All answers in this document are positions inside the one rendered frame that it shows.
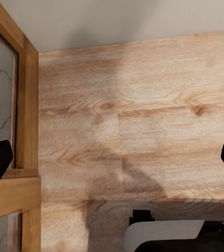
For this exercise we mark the door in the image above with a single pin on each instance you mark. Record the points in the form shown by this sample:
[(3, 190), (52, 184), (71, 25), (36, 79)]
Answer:
[(20, 186)]

